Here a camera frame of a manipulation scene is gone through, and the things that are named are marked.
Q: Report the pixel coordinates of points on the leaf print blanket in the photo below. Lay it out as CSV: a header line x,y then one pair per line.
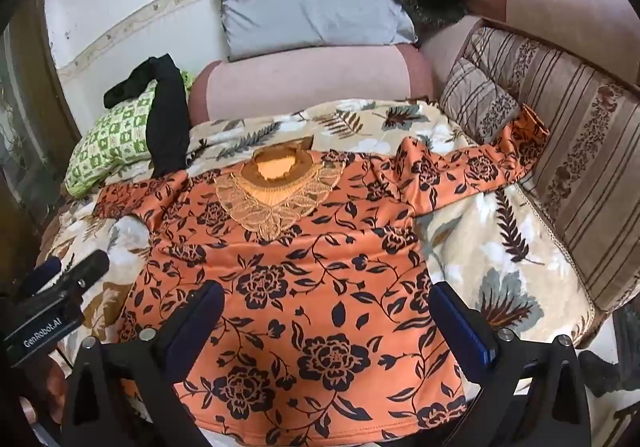
x,y
500,247

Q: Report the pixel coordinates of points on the orange floral blouse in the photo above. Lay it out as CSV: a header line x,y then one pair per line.
x,y
300,277

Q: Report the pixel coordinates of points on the grey pillow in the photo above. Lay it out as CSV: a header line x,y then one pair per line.
x,y
310,7

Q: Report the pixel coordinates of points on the pink sofa backrest cushion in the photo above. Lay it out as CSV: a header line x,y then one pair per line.
x,y
565,12
310,82

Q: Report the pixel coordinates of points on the small striped brown cushion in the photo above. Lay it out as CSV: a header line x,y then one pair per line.
x,y
477,99

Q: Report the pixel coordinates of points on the black garment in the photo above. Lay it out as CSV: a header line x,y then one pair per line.
x,y
167,127

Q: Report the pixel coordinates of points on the green patterned pillow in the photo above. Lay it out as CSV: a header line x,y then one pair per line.
x,y
115,137

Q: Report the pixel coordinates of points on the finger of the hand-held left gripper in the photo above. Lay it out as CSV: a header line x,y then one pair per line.
x,y
90,268
44,273

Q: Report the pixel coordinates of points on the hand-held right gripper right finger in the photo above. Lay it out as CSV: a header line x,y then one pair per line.
x,y
460,327

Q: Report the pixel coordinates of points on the person's left hand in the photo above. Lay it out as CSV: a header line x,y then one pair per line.
x,y
52,387

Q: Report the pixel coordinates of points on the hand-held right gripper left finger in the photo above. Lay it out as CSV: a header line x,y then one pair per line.
x,y
200,322

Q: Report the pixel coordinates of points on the dark cloth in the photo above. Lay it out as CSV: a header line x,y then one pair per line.
x,y
602,367

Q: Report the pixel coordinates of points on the large striped brown cushion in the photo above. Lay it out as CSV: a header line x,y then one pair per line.
x,y
575,137

